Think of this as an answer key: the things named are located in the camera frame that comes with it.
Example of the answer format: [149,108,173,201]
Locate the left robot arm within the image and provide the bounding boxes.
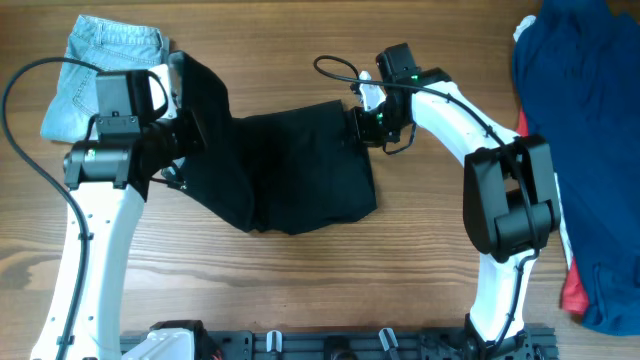
[31,65,203,359]

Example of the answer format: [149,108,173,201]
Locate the left black cable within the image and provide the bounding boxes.
[0,56,171,360]

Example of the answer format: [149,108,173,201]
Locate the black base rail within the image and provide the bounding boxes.
[119,327,559,360]

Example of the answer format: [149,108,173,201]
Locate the white cloth piece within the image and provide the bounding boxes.
[513,15,536,42]

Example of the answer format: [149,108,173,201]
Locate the dark blue garment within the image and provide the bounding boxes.
[512,1,639,336]

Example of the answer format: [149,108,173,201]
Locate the black shorts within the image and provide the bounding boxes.
[168,51,377,235]

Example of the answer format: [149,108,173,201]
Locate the folded light blue jeans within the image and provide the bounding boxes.
[39,14,171,145]

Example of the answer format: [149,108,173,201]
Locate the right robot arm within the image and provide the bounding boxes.
[352,43,561,359]

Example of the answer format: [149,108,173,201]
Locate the red garment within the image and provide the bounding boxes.
[514,109,591,316]

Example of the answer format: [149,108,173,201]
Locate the right black cable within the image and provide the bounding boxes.
[313,54,544,351]

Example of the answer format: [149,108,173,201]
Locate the black cable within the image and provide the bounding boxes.
[313,54,544,351]
[0,56,171,360]

